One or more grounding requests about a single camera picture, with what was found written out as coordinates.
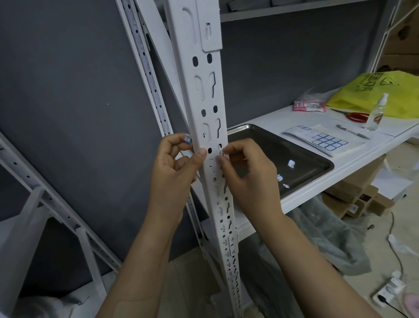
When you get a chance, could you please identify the pink packet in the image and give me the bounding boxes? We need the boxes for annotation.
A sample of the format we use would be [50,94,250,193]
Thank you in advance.
[293,90,327,113]

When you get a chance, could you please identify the person's right forearm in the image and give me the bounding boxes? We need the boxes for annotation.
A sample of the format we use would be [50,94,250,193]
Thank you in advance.
[257,211,382,318]

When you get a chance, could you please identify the black power cable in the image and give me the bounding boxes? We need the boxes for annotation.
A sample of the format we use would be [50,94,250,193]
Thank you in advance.
[378,296,408,318]

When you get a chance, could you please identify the grey pen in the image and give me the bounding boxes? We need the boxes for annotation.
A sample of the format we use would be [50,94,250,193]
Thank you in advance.
[336,124,371,140]

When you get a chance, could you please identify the clear spray bottle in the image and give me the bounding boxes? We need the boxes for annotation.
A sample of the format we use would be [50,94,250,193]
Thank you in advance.
[364,93,389,131]

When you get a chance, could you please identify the white metal shelving rack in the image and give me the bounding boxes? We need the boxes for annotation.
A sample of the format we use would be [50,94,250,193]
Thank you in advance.
[191,86,419,243]

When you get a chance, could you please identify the red scissors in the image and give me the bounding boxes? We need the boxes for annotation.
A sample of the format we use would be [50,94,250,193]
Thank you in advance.
[330,108,372,124]

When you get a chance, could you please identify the pink round disc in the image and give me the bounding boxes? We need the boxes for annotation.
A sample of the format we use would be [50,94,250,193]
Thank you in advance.
[401,292,419,317]

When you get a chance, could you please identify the person's grey clothing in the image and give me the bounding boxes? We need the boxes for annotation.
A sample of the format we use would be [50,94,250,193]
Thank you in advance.
[240,196,372,318]

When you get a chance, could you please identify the yellow-green plastic bag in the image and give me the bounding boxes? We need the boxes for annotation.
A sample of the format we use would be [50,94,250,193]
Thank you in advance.
[326,70,419,119]

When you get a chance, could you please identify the steel tray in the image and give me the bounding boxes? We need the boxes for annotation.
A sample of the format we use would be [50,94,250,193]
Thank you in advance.
[226,124,335,200]

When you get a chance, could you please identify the white-grey cloth bundle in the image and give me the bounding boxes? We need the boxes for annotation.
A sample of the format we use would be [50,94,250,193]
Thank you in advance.
[14,294,82,318]

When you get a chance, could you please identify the cardboard box with dark print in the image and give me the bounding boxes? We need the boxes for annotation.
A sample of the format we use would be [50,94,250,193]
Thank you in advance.
[379,6,419,73]

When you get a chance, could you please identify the person's right hand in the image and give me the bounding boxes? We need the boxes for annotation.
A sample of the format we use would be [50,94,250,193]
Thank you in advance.
[216,138,286,229]

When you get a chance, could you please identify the white paper sheet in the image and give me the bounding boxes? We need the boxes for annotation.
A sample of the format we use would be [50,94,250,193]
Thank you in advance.
[373,170,415,200]

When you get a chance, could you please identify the brown cardboard box piece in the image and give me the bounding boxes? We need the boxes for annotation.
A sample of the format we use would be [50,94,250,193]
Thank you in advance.
[322,156,395,218]

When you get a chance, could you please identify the sheet of blue-bordered labels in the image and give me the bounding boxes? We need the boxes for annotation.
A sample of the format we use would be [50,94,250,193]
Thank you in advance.
[284,125,349,151]

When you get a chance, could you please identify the white power strip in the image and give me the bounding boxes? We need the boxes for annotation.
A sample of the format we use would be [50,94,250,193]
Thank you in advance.
[372,271,406,307]

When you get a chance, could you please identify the person's left hand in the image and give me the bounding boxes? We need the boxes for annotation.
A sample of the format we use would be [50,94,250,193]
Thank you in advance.
[147,133,208,226]

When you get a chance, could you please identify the white torn paper strip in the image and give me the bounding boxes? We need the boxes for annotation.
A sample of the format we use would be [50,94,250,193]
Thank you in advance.
[388,234,419,258]

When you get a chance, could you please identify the person's left forearm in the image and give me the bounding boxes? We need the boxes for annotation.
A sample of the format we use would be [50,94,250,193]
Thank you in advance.
[98,208,184,318]

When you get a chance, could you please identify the white perforated shelf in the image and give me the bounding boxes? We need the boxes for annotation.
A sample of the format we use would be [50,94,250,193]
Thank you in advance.
[163,0,243,318]

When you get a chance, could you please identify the white paper pad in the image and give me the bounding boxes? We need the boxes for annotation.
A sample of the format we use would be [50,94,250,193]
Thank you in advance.
[284,124,366,158]

